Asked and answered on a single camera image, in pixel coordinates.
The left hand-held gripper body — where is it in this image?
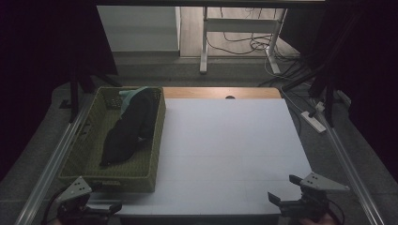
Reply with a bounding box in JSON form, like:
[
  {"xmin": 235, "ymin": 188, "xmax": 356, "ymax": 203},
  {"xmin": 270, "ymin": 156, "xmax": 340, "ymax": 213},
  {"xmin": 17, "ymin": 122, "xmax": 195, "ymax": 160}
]
[{"xmin": 55, "ymin": 175, "xmax": 111, "ymax": 225}]

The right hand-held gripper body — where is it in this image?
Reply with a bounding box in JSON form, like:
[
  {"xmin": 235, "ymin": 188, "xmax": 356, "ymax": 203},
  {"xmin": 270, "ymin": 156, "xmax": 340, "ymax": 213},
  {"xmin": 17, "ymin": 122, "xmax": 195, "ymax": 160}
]
[{"xmin": 279, "ymin": 172, "xmax": 351, "ymax": 224}]

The green woven basket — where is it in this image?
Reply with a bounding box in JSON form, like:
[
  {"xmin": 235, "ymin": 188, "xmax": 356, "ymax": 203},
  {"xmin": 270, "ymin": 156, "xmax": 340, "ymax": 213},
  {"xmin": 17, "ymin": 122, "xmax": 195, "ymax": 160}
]
[{"xmin": 57, "ymin": 86, "xmax": 167, "ymax": 193}]

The black cloth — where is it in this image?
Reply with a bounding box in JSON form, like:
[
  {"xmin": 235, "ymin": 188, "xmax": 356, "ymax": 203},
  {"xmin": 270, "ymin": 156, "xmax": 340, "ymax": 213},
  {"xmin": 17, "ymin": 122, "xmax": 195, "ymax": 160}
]
[{"xmin": 99, "ymin": 88, "xmax": 160, "ymax": 168}]

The light green cloth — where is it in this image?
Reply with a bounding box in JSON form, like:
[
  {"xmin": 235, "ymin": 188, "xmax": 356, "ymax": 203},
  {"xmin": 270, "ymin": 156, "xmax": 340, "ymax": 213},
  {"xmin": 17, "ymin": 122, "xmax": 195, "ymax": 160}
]
[{"xmin": 118, "ymin": 86, "xmax": 148, "ymax": 117}]

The person's right hand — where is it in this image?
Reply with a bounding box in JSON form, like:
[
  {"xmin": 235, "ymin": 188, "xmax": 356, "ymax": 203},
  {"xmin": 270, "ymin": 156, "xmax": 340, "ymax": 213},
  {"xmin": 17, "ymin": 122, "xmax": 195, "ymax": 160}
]
[{"xmin": 298, "ymin": 213, "xmax": 338, "ymax": 225}]

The white power strip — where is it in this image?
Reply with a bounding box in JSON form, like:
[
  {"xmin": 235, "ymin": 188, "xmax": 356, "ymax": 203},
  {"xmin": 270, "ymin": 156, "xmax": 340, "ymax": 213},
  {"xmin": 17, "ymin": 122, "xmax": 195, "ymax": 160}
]
[{"xmin": 300, "ymin": 110, "xmax": 328, "ymax": 134}]

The white table mat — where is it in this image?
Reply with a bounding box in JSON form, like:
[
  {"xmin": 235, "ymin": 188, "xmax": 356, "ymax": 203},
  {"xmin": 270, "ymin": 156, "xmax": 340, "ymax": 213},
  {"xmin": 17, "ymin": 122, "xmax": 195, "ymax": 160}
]
[{"xmin": 88, "ymin": 97, "xmax": 314, "ymax": 218}]

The black metal stand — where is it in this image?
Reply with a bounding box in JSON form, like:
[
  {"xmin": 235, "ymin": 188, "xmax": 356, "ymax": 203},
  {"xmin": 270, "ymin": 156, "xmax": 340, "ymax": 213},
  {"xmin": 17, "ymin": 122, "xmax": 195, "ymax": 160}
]
[
  {"xmin": 281, "ymin": 59, "xmax": 337, "ymax": 128},
  {"xmin": 58, "ymin": 60, "xmax": 124, "ymax": 124}
]

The black curtain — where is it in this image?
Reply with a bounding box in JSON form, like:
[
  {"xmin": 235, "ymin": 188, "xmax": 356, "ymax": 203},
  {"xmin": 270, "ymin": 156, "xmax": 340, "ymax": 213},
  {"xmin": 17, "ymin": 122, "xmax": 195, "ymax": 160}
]
[
  {"xmin": 0, "ymin": 0, "xmax": 119, "ymax": 182},
  {"xmin": 280, "ymin": 0, "xmax": 398, "ymax": 182}
]

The white cabinet panel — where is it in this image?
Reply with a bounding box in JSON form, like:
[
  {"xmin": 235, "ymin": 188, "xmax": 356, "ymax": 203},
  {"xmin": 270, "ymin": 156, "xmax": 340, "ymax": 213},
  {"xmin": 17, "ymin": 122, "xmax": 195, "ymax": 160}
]
[{"xmin": 96, "ymin": 6, "xmax": 182, "ymax": 53}]

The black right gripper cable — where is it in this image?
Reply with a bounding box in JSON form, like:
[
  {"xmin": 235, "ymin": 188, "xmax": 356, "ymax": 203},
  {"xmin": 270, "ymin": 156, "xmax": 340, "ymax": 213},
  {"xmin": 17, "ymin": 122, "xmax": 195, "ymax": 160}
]
[{"xmin": 328, "ymin": 199, "xmax": 345, "ymax": 225}]

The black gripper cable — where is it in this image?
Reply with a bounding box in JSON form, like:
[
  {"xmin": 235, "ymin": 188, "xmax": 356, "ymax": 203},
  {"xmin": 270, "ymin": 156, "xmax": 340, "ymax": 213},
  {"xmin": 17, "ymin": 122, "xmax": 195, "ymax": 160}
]
[
  {"xmin": 41, "ymin": 186, "xmax": 69, "ymax": 225},
  {"xmin": 328, "ymin": 199, "xmax": 345, "ymax": 225}
]

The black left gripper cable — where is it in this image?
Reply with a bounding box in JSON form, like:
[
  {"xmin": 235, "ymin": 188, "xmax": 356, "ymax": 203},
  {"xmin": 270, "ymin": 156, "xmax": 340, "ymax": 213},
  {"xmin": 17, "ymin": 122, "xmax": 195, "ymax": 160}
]
[{"xmin": 41, "ymin": 186, "xmax": 69, "ymax": 225}]

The aluminium rail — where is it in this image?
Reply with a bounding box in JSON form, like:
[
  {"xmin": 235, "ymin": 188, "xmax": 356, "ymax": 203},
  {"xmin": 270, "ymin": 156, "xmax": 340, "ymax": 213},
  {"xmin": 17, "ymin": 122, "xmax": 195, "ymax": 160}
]
[
  {"xmin": 13, "ymin": 93, "xmax": 95, "ymax": 225},
  {"xmin": 313, "ymin": 102, "xmax": 385, "ymax": 225}
]

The tangle of floor cables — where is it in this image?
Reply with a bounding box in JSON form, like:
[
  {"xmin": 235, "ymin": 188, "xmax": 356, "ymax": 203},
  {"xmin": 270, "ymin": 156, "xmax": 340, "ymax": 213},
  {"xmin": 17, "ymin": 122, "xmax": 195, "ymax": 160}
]
[{"xmin": 206, "ymin": 7, "xmax": 303, "ymax": 62}]

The white desk frame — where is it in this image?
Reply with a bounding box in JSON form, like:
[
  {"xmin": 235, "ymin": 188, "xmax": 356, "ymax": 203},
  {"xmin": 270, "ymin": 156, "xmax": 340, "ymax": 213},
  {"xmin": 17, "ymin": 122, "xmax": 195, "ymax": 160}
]
[{"xmin": 199, "ymin": 7, "xmax": 288, "ymax": 75}]

